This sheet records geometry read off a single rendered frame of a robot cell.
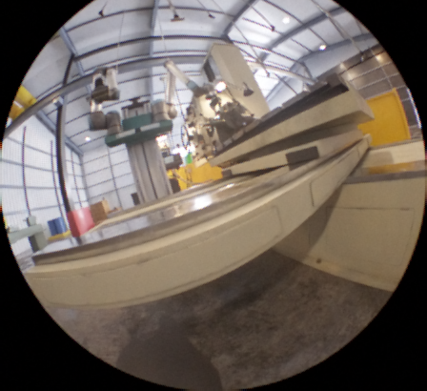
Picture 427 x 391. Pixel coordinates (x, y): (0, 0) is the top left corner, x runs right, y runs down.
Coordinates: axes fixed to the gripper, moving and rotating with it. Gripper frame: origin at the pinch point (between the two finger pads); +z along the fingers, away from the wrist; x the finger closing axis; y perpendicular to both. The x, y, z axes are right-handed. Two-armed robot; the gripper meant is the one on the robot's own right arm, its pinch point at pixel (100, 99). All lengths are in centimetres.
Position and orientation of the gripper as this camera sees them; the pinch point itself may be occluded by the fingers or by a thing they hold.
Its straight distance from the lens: 101.8
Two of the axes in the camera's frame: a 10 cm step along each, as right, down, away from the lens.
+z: 5.4, 7.9, -2.7
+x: -7.9, 3.8, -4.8
